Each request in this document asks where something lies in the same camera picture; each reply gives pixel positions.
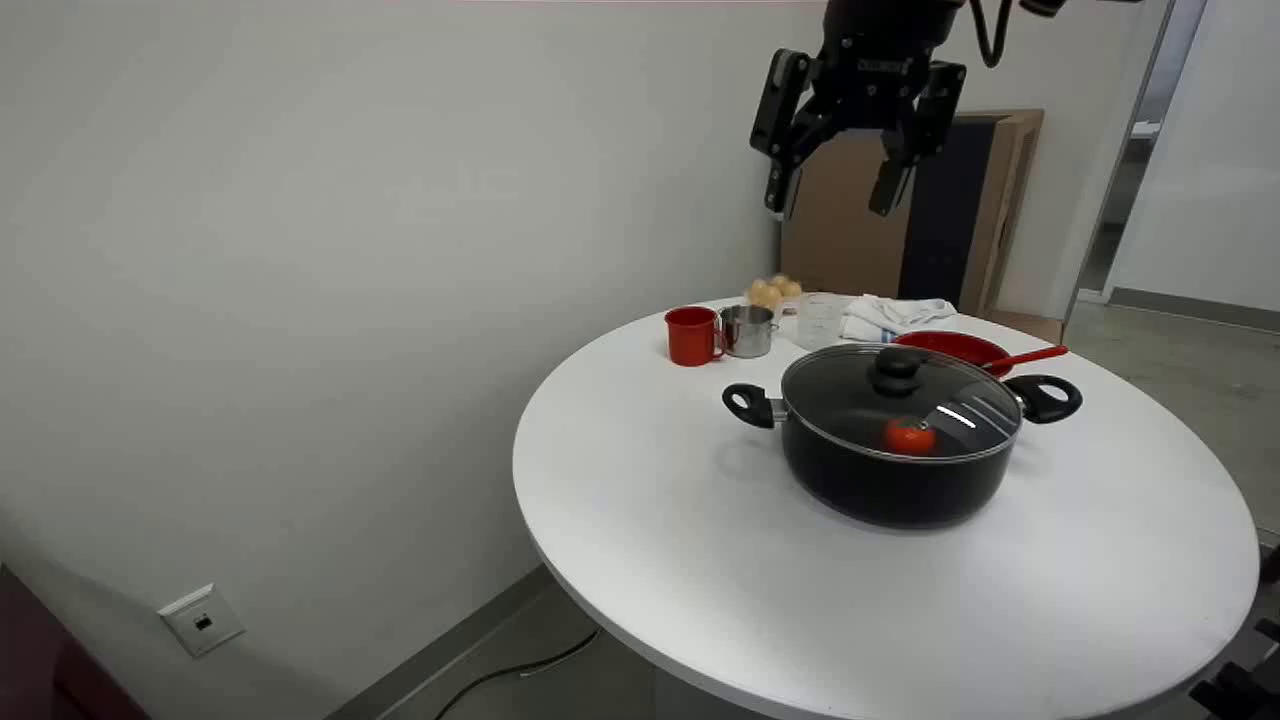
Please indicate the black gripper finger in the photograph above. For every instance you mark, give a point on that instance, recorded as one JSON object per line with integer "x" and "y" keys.
{"x": 934, "y": 123}
{"x": 787, "y": 106}

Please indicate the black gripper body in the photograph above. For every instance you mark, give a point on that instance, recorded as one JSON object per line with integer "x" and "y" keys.
{"x": 880, "y": 52}

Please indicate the glass lid with black knob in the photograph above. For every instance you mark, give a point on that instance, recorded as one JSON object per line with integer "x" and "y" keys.
{"x": 854, "y": 393}

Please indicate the orange toy fruit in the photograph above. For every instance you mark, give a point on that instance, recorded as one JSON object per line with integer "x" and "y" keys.
{"x": 913, "y": 438}

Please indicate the black cooking pot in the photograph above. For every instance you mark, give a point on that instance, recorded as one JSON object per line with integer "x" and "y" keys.
{"x": 885, "y": 486}

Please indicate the black flat panel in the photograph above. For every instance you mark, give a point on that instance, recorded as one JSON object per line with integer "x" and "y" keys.
{"x": 947, "y": 214}

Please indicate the small wooden piece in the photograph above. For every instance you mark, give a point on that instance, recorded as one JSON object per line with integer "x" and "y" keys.
{"x": 775, "y": 291}

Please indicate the white cloth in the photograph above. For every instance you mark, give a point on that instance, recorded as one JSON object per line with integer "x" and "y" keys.
{"x": 903, "y": 312}

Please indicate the clear plastic cup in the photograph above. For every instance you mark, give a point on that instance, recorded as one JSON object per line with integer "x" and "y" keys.
{"x": 822, "y": 323}

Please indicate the steel cup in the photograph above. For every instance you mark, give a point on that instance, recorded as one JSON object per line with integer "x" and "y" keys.
{"x": 748, "y": 334}

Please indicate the red bowl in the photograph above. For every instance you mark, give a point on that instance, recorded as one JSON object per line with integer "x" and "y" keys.
{"x": 948, "y": 350}

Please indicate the red mug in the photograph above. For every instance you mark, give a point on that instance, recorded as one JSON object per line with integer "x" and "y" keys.
{"x": 688, "y": 339}

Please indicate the black stand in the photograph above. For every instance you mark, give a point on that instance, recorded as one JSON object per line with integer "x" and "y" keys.
{"x": 1242, "y": 681}

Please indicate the dark red cabinet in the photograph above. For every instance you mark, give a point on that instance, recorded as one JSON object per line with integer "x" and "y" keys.
{"x": 43, "y": 663}

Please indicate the grey door frame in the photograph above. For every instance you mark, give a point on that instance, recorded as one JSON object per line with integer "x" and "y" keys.
{"x": 1133, "y": 144}

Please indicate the white wall outlet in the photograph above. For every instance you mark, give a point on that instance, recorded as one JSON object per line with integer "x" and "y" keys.
{"x": 202, "y": 622}

